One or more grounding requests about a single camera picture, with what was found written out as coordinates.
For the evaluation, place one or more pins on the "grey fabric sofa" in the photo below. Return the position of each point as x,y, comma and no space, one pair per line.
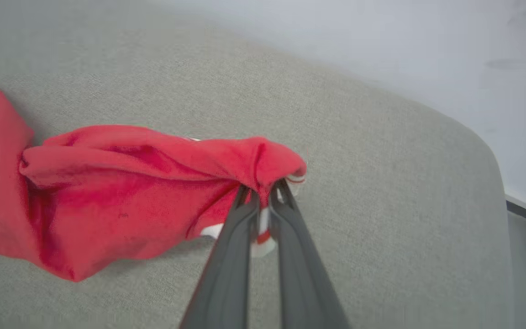
381,205

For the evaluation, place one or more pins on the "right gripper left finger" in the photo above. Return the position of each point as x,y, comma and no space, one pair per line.
231,274

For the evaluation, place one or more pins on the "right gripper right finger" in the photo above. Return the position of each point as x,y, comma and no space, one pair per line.
299,274

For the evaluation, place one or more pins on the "red and white basketball jersey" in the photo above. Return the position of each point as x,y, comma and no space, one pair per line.
107,205

